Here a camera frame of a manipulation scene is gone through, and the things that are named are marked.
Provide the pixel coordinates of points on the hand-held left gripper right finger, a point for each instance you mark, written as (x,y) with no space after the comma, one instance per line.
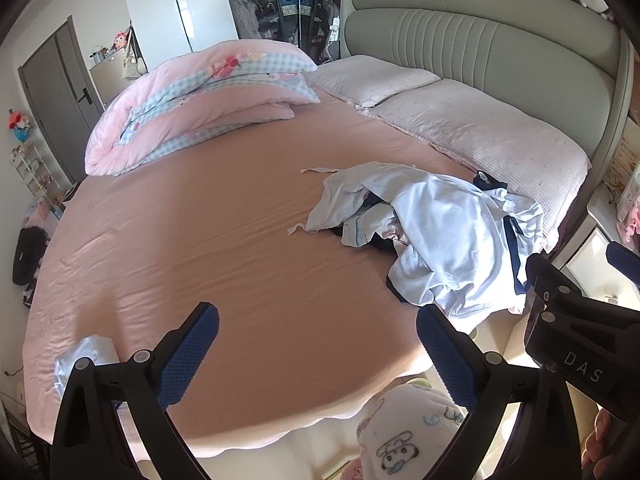
(447,360)

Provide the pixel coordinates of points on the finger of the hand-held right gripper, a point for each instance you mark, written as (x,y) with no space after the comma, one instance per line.
(565,330)
(625,262)

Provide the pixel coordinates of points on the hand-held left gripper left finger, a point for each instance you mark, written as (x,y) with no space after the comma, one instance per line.
(192,355)

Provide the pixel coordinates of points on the white navy-trimmed t-shirt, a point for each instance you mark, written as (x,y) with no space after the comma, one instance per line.
(450,240)

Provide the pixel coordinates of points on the person's right hand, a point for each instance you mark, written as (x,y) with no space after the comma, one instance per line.
(602,440)

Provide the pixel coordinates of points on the white nightstand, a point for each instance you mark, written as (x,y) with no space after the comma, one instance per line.
(590,255)

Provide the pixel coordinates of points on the small pink plush toy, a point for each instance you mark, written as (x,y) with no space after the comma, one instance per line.
(629,222)

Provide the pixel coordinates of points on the person's printed pajama clothing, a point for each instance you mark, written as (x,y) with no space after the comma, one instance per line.
(410,435)

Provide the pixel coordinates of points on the folded white garment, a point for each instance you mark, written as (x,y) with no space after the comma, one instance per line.
(90,355)

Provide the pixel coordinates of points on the pink bed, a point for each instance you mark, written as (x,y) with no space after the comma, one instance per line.
(200,235)

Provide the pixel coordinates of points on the navy garment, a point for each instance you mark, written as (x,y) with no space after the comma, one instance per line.
(487,180)

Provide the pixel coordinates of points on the black bag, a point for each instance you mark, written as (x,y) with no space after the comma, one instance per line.
(27,255)

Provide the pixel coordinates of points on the pink pillow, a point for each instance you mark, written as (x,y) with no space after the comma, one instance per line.
(480,130)
(370,80)

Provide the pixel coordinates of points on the white shelf rack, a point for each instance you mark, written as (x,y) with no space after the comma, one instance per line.
(32,175)

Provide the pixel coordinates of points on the pink checked quilt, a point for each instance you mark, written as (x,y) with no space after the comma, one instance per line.
(200,105)

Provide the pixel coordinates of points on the grey padded headboard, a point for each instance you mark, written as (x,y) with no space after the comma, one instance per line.
(475,35)

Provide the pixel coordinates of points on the beige cabinet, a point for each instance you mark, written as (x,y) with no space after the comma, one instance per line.
(110,80)

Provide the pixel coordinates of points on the red blue plush toy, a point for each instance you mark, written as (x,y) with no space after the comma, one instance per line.
(19,125)

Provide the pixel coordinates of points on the grey door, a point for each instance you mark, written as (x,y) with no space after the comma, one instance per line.
(55,95)

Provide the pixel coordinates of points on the pink-haired doll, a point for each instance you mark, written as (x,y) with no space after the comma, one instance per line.
(121,40)

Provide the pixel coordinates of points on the white wardrobe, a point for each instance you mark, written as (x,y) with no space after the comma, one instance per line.
(175,10)

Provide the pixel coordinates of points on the glass door wardrobe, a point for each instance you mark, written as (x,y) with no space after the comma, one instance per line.
(270,0)

